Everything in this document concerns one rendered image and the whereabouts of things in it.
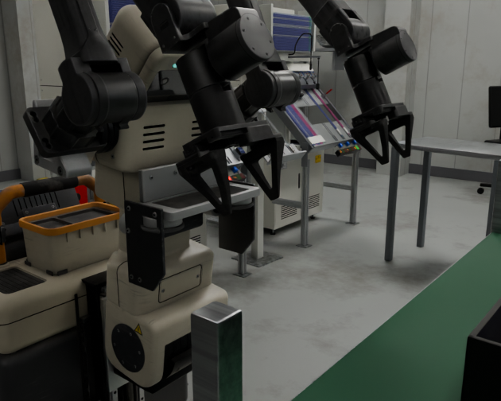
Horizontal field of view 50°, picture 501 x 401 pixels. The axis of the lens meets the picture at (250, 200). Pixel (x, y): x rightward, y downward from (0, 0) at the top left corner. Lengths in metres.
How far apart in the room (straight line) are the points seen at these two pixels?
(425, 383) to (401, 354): 0.06
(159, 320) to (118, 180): 0.29
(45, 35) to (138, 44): 2.37
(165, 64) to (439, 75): 5.82
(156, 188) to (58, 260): 0.40
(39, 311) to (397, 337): 0.81
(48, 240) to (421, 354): 0.88
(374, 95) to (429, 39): 5.69
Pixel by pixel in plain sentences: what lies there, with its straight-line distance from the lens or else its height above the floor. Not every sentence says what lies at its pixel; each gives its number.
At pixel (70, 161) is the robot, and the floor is 1.13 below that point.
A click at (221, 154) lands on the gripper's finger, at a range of 0.61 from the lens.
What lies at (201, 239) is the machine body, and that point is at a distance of 3.48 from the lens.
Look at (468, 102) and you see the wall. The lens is 6.55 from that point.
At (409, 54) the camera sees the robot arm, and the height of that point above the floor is 1.30.
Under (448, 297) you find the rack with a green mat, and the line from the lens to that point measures 0.86.
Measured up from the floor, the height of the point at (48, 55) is 1.34.
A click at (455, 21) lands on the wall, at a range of 6.62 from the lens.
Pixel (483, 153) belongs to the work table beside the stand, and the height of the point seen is 0.80.
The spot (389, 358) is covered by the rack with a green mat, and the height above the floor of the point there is 0.95.
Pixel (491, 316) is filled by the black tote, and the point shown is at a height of 1.06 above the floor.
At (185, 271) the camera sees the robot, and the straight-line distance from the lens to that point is 1.14.
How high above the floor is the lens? 1.28
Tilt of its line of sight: 14 degrees down
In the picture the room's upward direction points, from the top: straight up
